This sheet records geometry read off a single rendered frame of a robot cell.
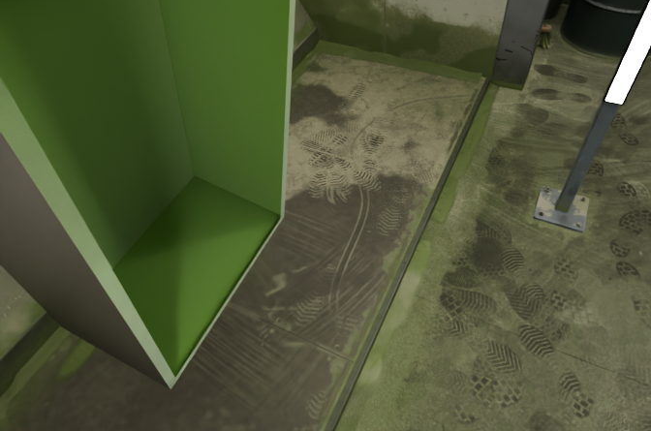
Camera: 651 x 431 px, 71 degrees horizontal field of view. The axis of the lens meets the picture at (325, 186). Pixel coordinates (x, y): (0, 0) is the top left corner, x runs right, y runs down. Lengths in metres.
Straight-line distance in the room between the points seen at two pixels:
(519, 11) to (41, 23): 2.15
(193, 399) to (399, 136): 1.51
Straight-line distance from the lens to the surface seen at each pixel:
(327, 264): 1.88
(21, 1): 0.96
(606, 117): 1.88
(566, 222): 2.19
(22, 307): 2.00
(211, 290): 1.40
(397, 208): 2.05
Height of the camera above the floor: 1.62
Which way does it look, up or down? 48 degrees down
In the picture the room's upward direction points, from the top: 7 degrees counter-clockwise
